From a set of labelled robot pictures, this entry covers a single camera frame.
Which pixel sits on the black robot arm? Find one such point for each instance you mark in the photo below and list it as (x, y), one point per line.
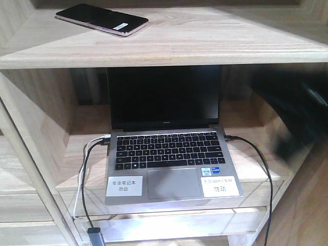
(300, 100)

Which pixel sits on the light wooden desk shelf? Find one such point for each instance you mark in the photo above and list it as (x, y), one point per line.
(43, 129)

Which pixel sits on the black foldable smartphone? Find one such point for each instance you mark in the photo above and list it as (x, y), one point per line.
(102, 19)

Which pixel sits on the silver laptop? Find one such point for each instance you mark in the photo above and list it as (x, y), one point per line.
(166, 142)

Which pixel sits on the grey usb adapter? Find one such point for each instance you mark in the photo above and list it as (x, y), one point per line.
(95, 236)

